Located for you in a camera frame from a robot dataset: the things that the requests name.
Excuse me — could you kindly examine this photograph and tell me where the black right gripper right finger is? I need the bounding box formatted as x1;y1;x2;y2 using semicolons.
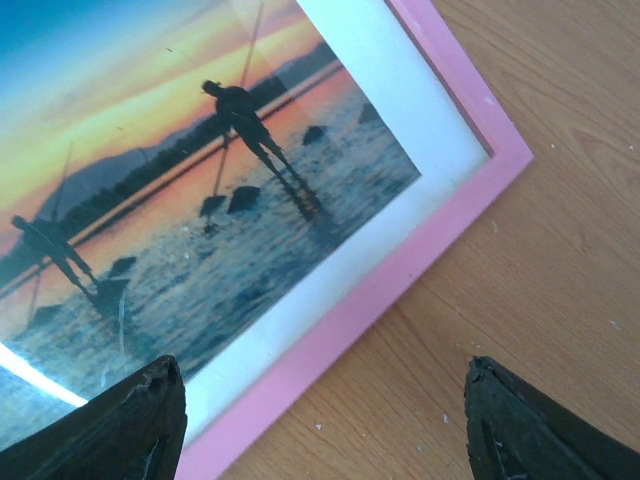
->
464;356;639;479

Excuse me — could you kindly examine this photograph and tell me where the sunset photo print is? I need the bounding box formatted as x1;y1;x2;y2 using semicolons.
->
1;1;420;446

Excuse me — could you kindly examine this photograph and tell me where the white mat board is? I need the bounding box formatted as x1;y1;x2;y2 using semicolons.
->
185;1;493;453

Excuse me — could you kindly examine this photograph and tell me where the pink photo frame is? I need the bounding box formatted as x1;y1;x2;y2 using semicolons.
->
1;1;531;479

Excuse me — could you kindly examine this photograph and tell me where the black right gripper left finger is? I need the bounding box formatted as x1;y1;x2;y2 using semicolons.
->
1;355;188;479

